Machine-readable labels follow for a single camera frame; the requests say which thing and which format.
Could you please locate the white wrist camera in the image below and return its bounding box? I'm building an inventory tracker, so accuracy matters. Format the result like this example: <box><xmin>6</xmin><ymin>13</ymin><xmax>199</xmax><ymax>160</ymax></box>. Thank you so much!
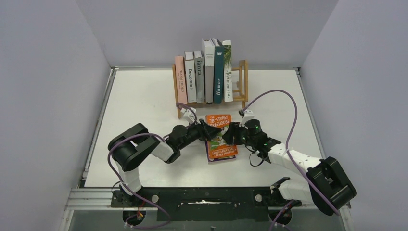
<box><xmin>239</xmin><ymin>109</ymin><xmax>255</xmax><ymax>127</ymax></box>
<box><xmin>180</xmin><ymin>107</ymin><xmax>197</xmax><ymax>125</ymax></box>

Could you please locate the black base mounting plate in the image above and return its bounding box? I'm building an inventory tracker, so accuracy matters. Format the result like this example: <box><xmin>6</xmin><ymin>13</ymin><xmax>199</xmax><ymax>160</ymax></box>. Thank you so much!
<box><xmin>110</xmin><ymin>187</ymin><xmax>300</xmax><ymax>222</ymax></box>

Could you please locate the wooden book rack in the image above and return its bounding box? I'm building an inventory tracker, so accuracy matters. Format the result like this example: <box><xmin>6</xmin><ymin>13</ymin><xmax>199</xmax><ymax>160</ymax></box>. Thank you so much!
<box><xmin>172</xmin><ymin>60</ymin><xmax>249</xmax><ymax>119</ymax></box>

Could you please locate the pink Warm Chord book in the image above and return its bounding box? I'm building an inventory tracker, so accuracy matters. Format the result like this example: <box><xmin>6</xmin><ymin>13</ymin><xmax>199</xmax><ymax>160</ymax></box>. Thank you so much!
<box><xmin>175</xmin><ymin>56</ymin><xmax>188</xmax><ymax>104</ymax></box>

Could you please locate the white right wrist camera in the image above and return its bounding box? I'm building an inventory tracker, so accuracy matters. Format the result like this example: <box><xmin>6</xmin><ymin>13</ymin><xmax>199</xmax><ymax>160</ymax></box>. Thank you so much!
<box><xmin>239</xmin><ymin>109</ymin><xmax>255</xmax><ymax>127</ymax></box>

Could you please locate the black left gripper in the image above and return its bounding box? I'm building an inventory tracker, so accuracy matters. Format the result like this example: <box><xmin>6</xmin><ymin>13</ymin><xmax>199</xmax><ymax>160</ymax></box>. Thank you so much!
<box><xmin>178</xmin><ymin>118</ymin><xmax>222</xmax><ymax>151</ymax></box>

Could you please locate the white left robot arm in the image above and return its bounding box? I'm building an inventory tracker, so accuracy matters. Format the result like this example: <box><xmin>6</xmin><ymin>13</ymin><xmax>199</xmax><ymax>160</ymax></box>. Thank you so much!
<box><xmin>108</xmin><ymin>119</ymin><xmax>222</xmax><ymax>196</ymax></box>

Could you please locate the grey magazine-style book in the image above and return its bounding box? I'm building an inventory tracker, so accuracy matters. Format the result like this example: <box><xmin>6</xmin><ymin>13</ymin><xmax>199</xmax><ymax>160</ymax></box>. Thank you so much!
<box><xmin>193</xmin><ymin>51</ymin><xmax>205</xmax><ymax>103</ymax></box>

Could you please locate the white booklet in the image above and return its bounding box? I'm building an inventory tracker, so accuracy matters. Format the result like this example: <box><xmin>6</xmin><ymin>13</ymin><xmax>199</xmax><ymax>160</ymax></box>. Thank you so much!
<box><xmin>222</xmin><ymin>40</ymin><xmax>233</xmax><ymax>102</ymax></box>

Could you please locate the purple book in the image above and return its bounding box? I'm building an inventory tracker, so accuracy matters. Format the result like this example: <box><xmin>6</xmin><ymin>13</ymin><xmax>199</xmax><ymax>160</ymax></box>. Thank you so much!
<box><xmin>205</xmin><ymin>141</ymin><xmax>236</xmax><ymax>164</ymax></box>

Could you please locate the large grey white book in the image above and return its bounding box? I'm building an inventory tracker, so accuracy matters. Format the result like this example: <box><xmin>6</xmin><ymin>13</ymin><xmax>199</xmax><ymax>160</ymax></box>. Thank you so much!
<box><xmin>202</xmin><ymin>39</ymin><xmax>215</xmax><ymax>104</ymax></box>

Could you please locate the teal book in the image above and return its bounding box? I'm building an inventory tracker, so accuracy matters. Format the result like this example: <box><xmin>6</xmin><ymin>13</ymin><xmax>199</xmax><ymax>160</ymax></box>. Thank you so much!
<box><xmin>212</xmin><ymin>38</ymin><xmax>224</xmax><ymax>104</ymax></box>

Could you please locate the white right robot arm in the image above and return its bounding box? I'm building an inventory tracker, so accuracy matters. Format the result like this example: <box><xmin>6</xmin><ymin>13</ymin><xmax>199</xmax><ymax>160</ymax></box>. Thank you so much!
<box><xmin>223</xmin><ymin>119</ymin><xmax>357</xmax><ymax>216</ymax></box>

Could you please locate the brown Decorate Furniture book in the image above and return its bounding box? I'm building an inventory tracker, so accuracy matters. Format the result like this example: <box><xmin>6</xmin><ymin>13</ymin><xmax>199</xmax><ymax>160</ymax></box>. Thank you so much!
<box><xmin>184</xmin><ymin>51</ymin><xmax>197</xmax><ymax>103</ymax></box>

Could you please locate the orange Treehouse book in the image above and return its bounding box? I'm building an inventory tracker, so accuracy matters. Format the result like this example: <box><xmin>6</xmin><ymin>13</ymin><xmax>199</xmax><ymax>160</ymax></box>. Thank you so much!
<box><xmin>205</xmin><ymin>114</ymin><xmax>238</xmax><ymax>158</ymax></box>

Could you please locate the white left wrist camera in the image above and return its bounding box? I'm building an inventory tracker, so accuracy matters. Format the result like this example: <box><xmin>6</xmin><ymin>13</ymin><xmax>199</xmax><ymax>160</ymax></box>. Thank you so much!
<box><xmin>180</xmin><ymin>107</ymin><xmax>197</xmax><ymax>125</ymax></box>

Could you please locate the aluminium frame rail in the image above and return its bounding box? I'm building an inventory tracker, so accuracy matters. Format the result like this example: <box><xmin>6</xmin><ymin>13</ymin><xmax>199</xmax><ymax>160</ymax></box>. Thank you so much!
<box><xmin>58</xmin><ymin>66</ymin><xmax>122</xmax><ymax>231</ymax></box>

